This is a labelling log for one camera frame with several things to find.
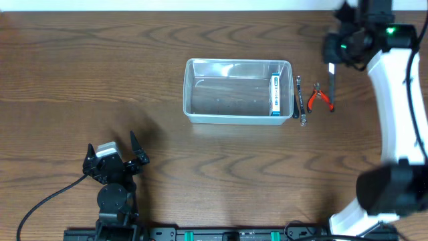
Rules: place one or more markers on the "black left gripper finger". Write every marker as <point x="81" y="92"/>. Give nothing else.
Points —
<point x="90" y="152"/>
<point x="138" y="151"/>

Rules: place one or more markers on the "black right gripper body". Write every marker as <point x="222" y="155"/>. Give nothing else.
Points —
<point x="343" y="23"/>

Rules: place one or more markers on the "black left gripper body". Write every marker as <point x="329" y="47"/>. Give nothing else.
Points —
<point x="114" y="165"/>

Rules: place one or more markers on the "small black claw hammer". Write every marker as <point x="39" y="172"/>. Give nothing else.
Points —
<point x="332" y="77"/>

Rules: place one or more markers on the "orange black cutting pliers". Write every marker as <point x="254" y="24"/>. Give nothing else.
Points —
<point x="318" y="93"/>

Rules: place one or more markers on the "blue white screwdriver box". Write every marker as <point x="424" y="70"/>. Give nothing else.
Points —
<point x="274" y="89"/>

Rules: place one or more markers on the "silver ring wrench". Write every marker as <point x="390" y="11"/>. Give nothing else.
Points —
<point x="303" y="119"/>

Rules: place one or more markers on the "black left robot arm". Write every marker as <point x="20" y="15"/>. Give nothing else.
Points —
<point x="118" y="215"/>

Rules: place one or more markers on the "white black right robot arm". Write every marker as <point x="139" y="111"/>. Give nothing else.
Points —
<point x="398" y="187"/>

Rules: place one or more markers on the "clear plastic container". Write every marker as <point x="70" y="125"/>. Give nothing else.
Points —
<point x="235" y="91"/>

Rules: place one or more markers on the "black yellow screwdriver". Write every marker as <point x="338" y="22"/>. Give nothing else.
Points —
<point x="296" y="111"/>

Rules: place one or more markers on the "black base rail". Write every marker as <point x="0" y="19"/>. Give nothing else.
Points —
<point x="289" y="233"/>

